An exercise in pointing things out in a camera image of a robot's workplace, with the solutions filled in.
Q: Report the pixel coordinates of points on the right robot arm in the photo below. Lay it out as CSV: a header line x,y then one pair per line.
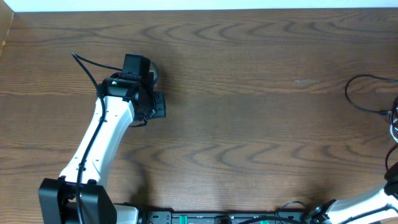
x,y
373,206

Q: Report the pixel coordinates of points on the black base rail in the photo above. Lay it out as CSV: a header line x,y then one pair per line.
x,y
156,215

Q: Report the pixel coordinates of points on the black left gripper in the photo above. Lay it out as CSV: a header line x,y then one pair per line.
x,y
160,111

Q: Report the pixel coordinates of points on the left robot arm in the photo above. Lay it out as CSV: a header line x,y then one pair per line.
x,y
126,99

